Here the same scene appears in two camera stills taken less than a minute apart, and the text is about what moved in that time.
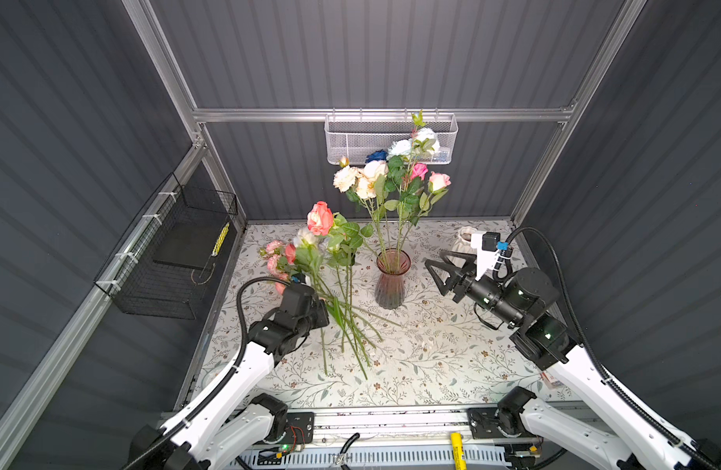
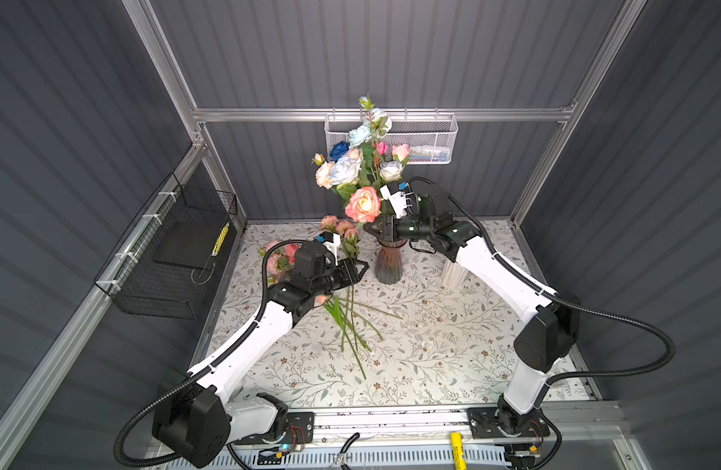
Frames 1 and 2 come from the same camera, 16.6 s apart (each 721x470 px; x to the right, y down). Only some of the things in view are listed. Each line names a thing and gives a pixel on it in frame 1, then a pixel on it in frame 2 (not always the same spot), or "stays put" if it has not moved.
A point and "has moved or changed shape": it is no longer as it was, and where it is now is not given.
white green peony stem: x=423 y=141 to x=373 y=129
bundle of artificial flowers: x=323 y=251 has moved or changed shape
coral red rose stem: x=345 y=235 to x=363 y=206
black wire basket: x=166 y=267 stays put
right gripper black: x=456 y=277 to x=388 y=228
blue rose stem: x=379 y=155 to x=338 y=150
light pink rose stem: x=437 y=185 has moved or changed shape
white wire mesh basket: x=350 y=137 stays put
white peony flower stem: x=345 y=179 to x=323 y=172
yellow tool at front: x=456 y=441 stays put
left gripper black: x=320 y=317 to x=347 y=270
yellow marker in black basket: x=221 y=240 stays put
